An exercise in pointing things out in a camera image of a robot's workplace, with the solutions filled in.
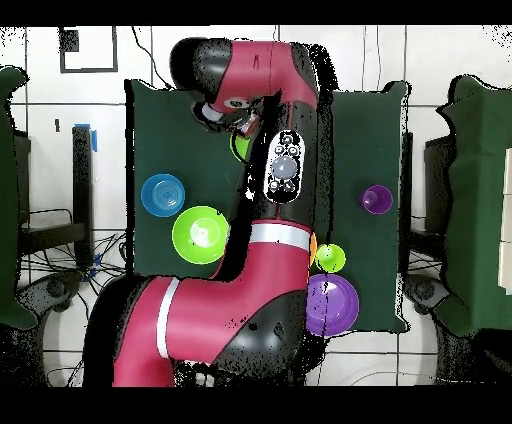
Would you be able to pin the small ribbed green bowl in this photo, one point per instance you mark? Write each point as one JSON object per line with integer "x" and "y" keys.
{"x": 241, "y": 146}

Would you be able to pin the large green bowl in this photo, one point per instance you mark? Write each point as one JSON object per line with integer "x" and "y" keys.
{"x": 196, "y": 240}

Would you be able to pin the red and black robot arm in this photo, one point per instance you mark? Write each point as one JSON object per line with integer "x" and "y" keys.
{"x": 260, "y": 280}

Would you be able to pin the black stand beam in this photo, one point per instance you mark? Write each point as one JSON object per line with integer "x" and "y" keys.
{"x": 407, "y": 180}

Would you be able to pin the green cloth side table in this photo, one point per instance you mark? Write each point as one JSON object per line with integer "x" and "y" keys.
{"x": 8, "y": 200}
{"x": 480, "y": 200}

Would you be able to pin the black chair base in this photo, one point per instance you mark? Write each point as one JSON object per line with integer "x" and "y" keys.
{"x": 56, "y": 288}
{"x": 426, "y": 290}

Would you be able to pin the shallow blue bowl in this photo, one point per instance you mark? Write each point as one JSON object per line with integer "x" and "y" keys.
{"x": 162, "y": 195}

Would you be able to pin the purple bowl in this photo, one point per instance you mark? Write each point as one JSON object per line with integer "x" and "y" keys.
{"x": 336, "y": 308}

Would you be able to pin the large orange bowl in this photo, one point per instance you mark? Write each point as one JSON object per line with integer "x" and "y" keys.
{"x": 312, "y": 248}

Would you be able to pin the purple cup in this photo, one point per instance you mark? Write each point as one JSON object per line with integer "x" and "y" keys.
{"x": 376, "y": 199}

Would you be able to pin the dark green tablecloth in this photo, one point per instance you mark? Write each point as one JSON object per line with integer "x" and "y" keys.
{"x": 168, "y": 152}

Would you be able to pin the green cup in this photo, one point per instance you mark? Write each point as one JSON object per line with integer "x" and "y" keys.
{"x": 331, "y": 258}

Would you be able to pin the white box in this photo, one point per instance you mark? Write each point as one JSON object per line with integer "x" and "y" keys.
{"x": 507, "y": 220}

